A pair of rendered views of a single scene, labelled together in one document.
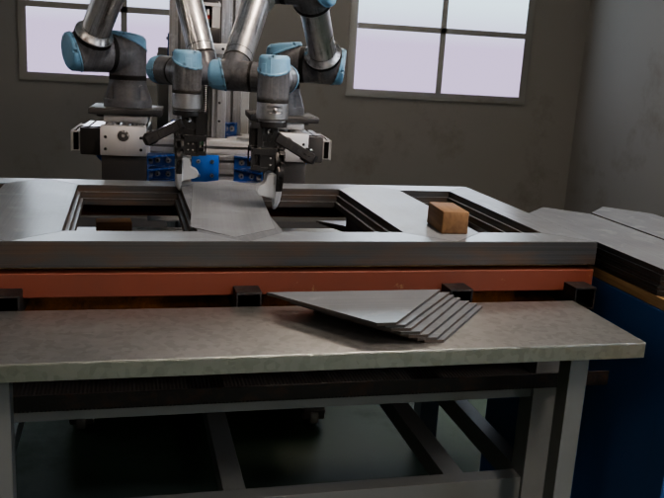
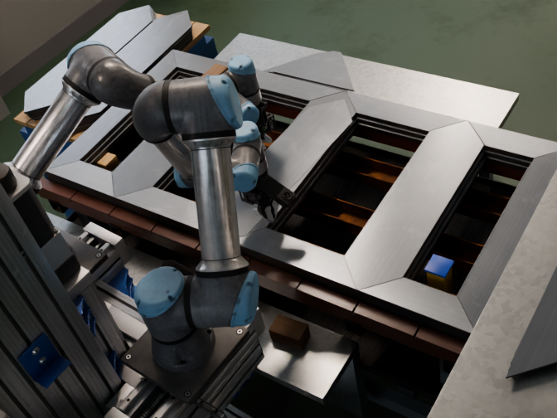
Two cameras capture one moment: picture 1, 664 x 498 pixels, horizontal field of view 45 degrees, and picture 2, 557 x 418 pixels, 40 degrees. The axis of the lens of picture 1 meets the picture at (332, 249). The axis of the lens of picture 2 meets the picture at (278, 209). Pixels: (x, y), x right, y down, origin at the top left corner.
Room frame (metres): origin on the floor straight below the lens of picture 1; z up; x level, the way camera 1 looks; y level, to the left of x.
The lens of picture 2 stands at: (2.96, 1.75, 2.49)
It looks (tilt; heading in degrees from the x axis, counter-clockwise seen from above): 45 degrees down; 237
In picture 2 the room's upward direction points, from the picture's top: 14 degrees counter-clockwise
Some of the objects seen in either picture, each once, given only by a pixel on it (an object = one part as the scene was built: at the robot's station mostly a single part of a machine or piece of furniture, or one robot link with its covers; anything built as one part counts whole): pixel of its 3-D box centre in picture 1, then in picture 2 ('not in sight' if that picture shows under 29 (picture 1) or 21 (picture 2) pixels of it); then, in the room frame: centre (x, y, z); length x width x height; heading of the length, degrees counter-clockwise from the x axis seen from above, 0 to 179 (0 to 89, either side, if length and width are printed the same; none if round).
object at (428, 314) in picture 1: (393, 314); (315, 68); (1.43, -0.12, 0.77); 0.45 x 0.20 x 0.04; 105
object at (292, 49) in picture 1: (285, 62); not in sight; (2.71, 0.19, 1.20); 0.13 x 0.12 x 0.14; 83
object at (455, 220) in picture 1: (447, 217); (213, 79); (1.80, -0.26, 0.89); 0.12 x 0.06 x 0.05; 10
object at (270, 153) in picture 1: (268, 146); (256, 117); (1.93, 0.17, 1.01); 0.09 x 0.08 x 0.12; 105
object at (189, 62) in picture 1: (186, 71); (247, 143); (2.13, 0.40, 1.17); 0.09 x 0.08 x 0.11; 44
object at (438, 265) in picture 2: not in sight; (438, 267); (1.97, 0.91, 0.88); 0.06 x 0.06 x 0.02; 15
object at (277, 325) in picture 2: (114, 228); (289, 332); (2.31, 0.64, 0.71); 0.10 x 0.06 x 0.05; 109
